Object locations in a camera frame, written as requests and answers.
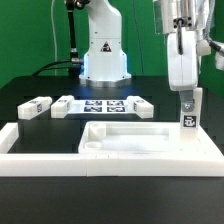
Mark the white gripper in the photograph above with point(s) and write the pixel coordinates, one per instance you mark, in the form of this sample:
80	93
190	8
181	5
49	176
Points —
183	66

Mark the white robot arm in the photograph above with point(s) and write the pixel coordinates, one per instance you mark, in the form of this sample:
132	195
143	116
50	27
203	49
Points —
187	25

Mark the white marker base plate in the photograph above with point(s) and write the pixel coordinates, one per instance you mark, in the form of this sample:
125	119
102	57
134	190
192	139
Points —
99	107

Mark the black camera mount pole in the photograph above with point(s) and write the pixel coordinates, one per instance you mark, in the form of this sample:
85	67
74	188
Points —
76	63

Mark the white U-shaped obstacle frame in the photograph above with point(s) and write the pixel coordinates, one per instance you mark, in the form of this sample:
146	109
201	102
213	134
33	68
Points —
37	164

